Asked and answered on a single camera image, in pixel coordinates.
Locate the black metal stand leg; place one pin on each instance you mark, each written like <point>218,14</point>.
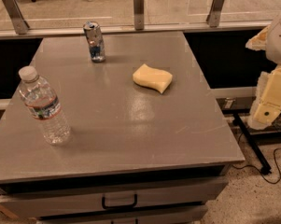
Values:
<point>266,168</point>

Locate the grey lower drawer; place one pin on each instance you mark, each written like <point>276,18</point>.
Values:
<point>171,215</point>

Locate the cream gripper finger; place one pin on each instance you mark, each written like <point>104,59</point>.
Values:
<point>258,41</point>
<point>267,105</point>

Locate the middle metal railing post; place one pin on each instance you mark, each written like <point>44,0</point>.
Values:
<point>138,14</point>

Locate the clear plastic water bottle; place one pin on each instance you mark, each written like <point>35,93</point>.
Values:
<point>43,104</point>

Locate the grey drawer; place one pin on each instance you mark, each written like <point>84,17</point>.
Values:
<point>76,201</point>
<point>171,215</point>

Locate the silver blue soda can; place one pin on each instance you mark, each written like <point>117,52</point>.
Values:
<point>95,41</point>

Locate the metal railing post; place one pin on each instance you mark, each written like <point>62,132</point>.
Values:
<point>21,27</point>
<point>213,18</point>
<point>138,14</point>

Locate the left metal railing post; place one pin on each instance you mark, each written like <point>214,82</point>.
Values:
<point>21,27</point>

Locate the yellow sponge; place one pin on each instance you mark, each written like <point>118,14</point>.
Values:
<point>153,78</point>

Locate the grey upper drawer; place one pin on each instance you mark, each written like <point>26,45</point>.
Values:
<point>76,201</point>

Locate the right metal railing post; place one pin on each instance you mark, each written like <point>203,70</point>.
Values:
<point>213,18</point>

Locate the black drawer handle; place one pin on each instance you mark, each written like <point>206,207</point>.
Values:
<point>124,202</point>

